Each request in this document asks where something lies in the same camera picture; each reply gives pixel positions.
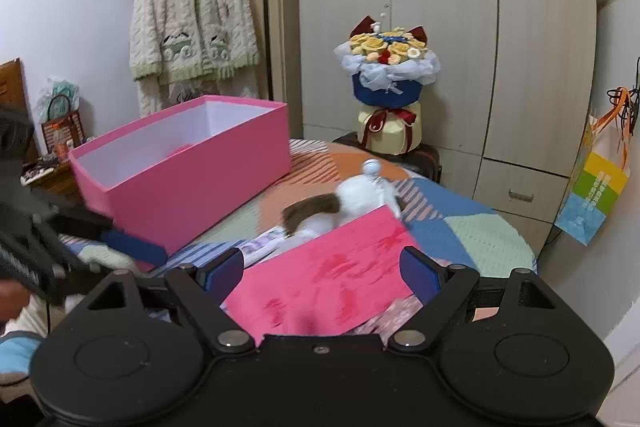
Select wooden headboard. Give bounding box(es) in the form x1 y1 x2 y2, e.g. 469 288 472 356
0 58 27 128

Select flower bouquet blue wrap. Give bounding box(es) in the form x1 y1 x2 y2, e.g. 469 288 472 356
334 18 442 110

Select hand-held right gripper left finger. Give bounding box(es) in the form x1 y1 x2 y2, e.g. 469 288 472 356
87 248 257 354

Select colourful gift bag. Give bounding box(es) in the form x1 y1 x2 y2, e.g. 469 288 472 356
554 87 631 247

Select dark suitcase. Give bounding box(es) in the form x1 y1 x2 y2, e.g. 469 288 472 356
332 132 443 184

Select cream fluffy pants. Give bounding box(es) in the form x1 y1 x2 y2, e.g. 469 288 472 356
136 76 261 118

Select light blue cloth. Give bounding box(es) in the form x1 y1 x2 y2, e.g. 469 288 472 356
0 331 42 374

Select cream fluffy cardigan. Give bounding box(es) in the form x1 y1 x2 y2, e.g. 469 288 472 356
129 0 261 82

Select white wet wipes pack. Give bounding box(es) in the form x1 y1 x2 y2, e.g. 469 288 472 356
239 227 301 267

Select grey wardrobe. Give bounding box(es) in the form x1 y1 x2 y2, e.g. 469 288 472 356
295 0 601 228

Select wooden cabinet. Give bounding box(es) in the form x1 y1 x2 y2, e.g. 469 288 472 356
20 157 86 210

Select patchwork blanket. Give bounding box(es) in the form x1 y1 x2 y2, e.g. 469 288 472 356
65 138 538 338

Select person's left hand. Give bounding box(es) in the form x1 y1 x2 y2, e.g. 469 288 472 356
0 279 30 324

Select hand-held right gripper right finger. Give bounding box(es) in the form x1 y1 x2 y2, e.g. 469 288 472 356
389 246 556 353

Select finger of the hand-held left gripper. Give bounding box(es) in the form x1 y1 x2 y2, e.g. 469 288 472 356
30 192 169 266
52 259 121 305

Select pink cardboard box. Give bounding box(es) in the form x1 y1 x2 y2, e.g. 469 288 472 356
67 95 293 273

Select white brown plush toy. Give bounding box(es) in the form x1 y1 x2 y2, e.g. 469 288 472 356
280 159 403 240

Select cream gift box red ribbon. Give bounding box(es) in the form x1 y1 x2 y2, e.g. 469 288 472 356
356 102 423 156

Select pink strawberry plush pouch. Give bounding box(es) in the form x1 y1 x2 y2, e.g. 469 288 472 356
222 204 426 338

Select white green plastic bag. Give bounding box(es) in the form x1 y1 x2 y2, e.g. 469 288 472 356
35 76 81 118

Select woven basket bag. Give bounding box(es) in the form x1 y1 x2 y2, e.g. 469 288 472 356
40 94 86 156

